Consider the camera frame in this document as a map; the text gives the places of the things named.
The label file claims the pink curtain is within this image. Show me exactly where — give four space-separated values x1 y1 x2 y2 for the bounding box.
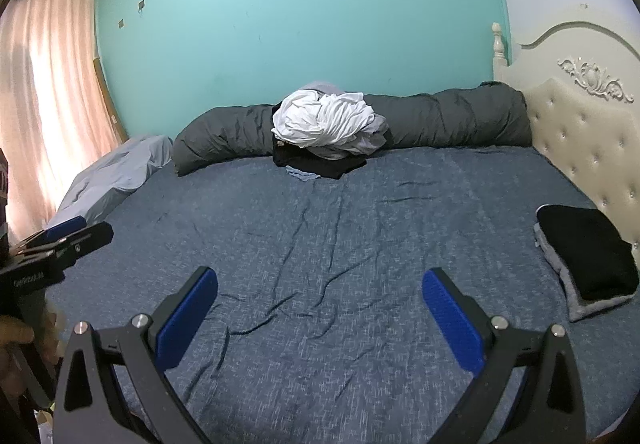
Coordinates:
1 0 118 242

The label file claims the grey lilac garment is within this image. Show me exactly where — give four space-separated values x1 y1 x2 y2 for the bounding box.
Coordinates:
302 82 388 160

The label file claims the cream tufted headboard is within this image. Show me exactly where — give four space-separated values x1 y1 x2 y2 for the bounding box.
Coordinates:
491 4 639 247

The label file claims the dark grey rolled duvet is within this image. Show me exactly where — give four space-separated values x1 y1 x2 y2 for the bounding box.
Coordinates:
172 82 533 177

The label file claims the person left hand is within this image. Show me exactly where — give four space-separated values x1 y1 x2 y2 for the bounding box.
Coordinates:
1 299 61 396

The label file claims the light blue checked cloth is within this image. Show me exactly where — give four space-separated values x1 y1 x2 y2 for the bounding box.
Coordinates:
285 166 320 182

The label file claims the light grey pillow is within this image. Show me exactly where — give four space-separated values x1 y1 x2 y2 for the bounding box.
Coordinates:
47 135 172 229

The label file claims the white long sleeve shirt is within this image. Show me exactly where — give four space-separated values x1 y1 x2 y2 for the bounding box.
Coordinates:
271 89 375 149

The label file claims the blue bed sheet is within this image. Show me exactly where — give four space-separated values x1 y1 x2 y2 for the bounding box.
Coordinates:
48 146 639 443

